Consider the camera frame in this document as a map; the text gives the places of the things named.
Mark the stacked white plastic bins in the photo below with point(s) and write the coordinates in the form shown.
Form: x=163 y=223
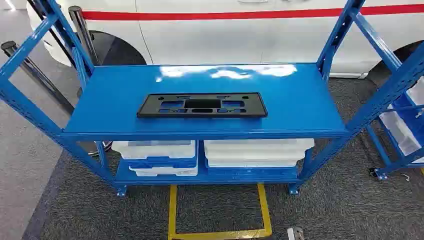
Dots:
x=255 y=152

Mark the blue wheeled shelf rack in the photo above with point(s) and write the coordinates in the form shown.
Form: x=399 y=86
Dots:
x=409 y=121

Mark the white car with red stripe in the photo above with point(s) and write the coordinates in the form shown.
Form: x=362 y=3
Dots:
x=215 y=39

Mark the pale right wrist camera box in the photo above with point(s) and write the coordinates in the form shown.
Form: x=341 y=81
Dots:
x=295 y=234

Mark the blue metal shelf rack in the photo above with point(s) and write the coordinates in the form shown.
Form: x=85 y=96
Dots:
x=112 y=99

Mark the yellow floor tape frame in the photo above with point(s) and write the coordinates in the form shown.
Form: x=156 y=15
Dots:
x=172 y=215

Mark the white plastic bin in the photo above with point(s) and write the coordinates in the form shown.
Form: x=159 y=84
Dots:
x=155 y=150
x=397 y=130
x=165 y=171
x=418 y=92

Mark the chrome stanchion post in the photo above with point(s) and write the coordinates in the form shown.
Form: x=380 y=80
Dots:
x=36 y=74
x=84 y=33

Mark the black stanchion post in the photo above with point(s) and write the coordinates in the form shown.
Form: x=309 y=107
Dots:
x=54 y=34

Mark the black plastic mounting plate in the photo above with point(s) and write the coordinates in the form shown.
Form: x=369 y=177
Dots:
x=149 y=107

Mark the small white floor scrap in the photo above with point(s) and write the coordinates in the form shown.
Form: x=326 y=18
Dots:
x=406 y=177

